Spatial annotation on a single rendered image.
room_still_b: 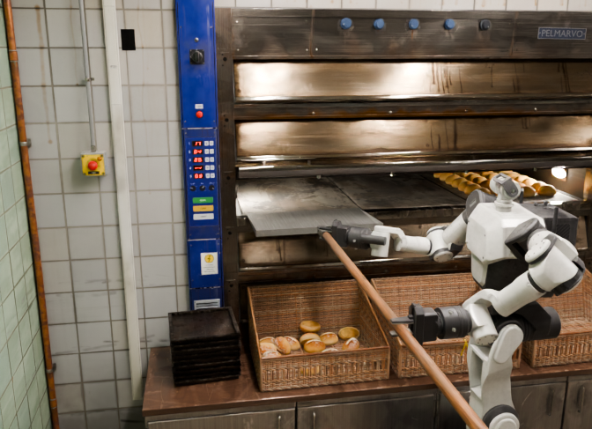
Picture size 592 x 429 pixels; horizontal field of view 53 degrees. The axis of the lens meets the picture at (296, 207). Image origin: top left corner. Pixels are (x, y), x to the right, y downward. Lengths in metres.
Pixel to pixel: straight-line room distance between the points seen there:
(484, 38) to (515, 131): 0.47
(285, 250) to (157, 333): 0.72
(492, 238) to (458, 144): 1.00
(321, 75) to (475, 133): 0.80
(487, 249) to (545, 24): 1.41
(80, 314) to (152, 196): 0.65
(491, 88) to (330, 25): 0.81
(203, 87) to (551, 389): 2.00
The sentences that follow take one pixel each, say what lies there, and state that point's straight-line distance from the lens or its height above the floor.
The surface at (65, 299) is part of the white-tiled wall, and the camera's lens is 2.94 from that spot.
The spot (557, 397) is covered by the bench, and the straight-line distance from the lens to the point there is 3.00.
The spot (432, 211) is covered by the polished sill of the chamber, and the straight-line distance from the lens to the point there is 2.98.
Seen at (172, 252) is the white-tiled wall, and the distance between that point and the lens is 2.81.
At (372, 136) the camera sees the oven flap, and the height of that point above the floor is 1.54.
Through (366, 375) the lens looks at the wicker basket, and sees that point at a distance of 2.63.
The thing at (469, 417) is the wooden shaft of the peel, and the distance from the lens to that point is 1.34.
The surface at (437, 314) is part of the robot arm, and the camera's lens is 1.73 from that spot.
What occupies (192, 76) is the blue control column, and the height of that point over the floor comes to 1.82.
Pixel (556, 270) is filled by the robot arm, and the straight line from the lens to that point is 1.66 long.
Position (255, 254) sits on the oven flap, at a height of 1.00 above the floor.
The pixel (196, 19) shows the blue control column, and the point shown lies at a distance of 2.64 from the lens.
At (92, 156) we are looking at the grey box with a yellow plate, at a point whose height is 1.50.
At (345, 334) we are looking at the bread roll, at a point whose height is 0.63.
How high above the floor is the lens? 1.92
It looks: 15 degrees down
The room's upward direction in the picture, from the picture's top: straight up
